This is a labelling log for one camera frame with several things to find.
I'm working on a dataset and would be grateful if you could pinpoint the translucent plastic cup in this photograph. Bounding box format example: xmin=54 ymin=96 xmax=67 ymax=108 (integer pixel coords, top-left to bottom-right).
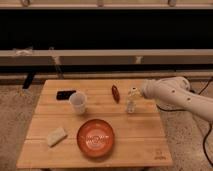
xmin=69 ymin=91 xmax=87 ymax=115

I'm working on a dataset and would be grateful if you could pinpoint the small red object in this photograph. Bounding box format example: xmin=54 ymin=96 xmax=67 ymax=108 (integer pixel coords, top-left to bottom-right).
xmin=111 ymin=85 xmax=120 ymax=103

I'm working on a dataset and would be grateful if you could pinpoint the beige sponge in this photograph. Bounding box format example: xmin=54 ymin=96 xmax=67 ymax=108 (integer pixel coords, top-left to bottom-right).
xmin=46 ymin=127 xmax=67 ymax=147

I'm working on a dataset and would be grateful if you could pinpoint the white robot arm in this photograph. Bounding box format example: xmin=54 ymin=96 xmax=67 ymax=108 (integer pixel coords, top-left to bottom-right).
xmin=127 ymin=77 xmax=213 ymax=123

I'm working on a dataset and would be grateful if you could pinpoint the wooden table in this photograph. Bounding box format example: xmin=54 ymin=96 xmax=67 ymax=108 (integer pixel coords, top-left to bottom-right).
xmin=17 ymin=79 xmax=172 ymax=169

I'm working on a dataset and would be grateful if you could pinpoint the black rectangular block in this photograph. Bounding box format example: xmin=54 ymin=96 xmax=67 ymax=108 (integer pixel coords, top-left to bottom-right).
xmin=56 ymin=90 xmax=75 ymax=100

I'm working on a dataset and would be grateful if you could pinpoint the orange bowl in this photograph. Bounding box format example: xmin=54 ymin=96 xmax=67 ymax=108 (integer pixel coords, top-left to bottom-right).
xmin=76 ymin=119 xmax=115 ymax=158

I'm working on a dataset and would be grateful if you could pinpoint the black cable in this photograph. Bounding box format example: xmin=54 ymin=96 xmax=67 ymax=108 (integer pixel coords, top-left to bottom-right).
xmin=155 ymin=77 xmax=213 ymax=168

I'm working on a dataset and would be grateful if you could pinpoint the black metal bracket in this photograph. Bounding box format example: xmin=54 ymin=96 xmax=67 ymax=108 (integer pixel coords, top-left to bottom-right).
xmin=22 ymin=72 xmax=36 ymax=89

